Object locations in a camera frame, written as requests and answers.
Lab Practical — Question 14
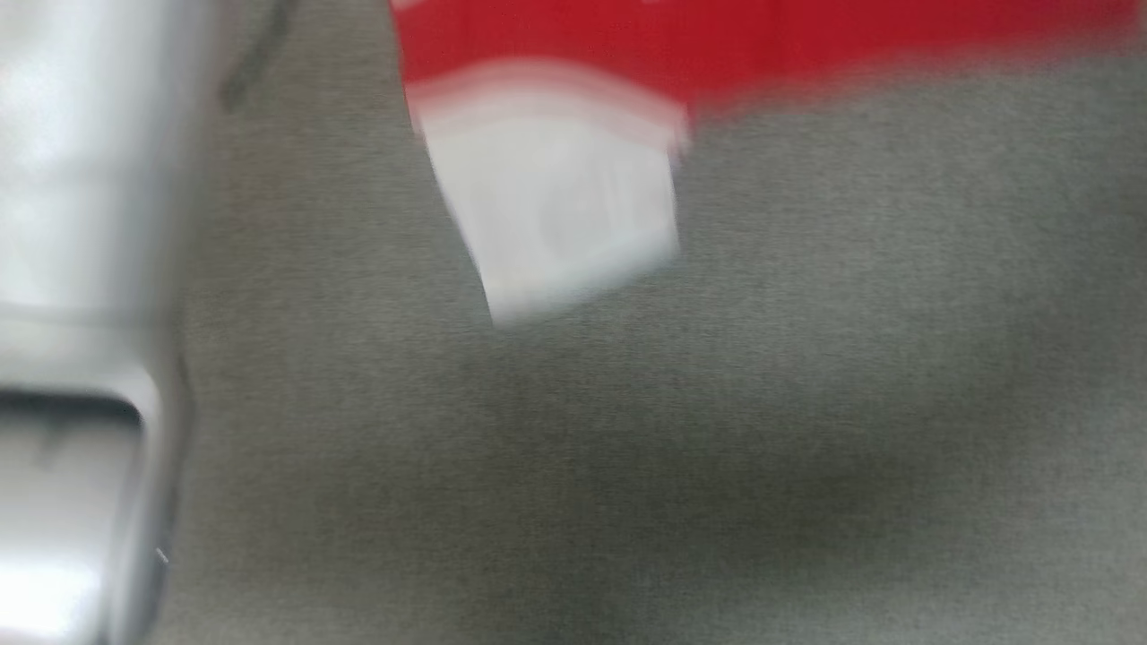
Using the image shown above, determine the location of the grey fabric sofa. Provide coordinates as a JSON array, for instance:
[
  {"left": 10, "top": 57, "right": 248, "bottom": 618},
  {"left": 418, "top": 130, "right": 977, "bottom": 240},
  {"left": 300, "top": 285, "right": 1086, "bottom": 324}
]
[{"left": 152, "top": 0, "right": 1147, "bottom": 645}]

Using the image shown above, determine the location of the red and white garment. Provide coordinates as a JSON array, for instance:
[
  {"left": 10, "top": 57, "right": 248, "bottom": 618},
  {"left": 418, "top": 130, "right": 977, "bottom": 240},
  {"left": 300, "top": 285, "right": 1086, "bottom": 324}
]
[{"left": 387, "top": 0, "right": 1147, "bottom": 328}]

